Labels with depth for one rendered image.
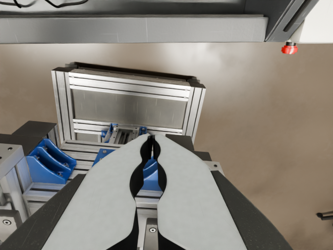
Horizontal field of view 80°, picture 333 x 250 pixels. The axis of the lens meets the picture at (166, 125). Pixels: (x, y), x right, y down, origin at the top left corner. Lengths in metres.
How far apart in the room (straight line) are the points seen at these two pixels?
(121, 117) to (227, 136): 0.83
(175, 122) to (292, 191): 1.42
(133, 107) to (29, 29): 0.87
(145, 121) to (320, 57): 1.21
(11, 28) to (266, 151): 1.74
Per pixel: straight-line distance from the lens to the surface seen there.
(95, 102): 1.25
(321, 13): 0.42
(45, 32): 0.42
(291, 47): 0.61
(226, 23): 0.39
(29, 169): 0.65
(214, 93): 1.45
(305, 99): 1.76
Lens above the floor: 1.32
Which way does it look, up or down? 62 degrees down
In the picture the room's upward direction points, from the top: 176 degrees clockwise
